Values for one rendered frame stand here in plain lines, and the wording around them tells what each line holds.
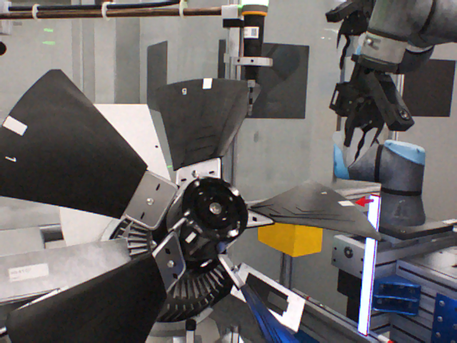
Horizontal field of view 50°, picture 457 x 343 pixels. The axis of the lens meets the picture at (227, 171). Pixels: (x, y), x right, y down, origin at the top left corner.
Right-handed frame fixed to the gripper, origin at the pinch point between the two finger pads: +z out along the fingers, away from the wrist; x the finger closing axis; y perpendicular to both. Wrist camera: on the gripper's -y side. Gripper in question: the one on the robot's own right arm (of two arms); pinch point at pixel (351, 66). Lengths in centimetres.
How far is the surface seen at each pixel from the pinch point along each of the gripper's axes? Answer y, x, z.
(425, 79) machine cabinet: 316, 204, -5
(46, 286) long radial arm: -84, -19, 39
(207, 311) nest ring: -54, -19, 50
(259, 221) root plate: -50, -28, 30
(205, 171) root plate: -56, -20, 22
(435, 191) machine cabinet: 344, 198, 106
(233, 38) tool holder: -54, -23, -2
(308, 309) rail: -17, -7, 63
